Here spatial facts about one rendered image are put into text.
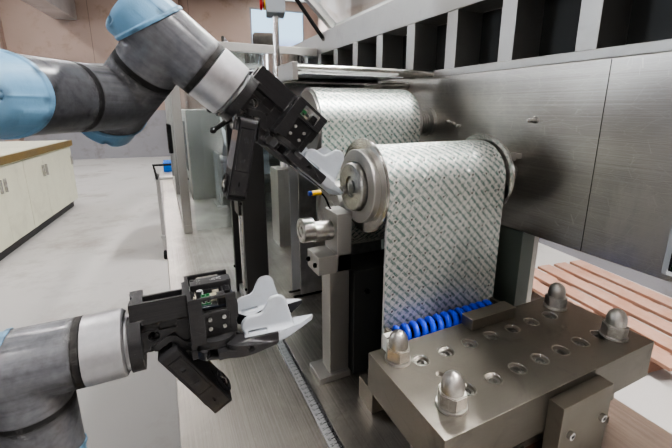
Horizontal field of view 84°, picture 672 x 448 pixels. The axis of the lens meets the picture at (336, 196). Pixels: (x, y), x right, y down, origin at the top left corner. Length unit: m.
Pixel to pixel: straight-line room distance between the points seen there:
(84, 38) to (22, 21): 1.31
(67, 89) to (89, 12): 11.81
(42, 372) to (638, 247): 0.74
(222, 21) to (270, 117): 11.41
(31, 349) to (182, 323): 0.14
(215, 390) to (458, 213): 0.43
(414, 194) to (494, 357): 0.25
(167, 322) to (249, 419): 0.26
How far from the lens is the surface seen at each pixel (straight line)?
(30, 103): 0.42
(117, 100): 0.49
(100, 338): 0.48
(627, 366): 0.72
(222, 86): 0.49
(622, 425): 0.79
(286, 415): 0.68
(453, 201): 0.62
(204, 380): 0.52
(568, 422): 0.60
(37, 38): 12.48
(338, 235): 0.60
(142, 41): 0.49
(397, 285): 0.60
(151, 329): 0.49
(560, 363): 0.63
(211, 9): 11.97
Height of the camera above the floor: 1.37
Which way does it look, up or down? 13 degrees down
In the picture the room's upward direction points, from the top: straight up
